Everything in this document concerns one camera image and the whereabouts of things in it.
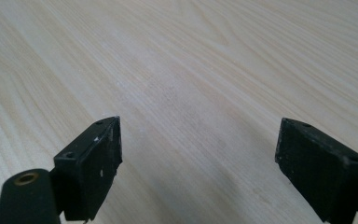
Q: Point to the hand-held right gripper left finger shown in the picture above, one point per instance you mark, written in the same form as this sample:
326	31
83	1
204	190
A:
87	168

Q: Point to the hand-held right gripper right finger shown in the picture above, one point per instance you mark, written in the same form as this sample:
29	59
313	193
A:
320	168

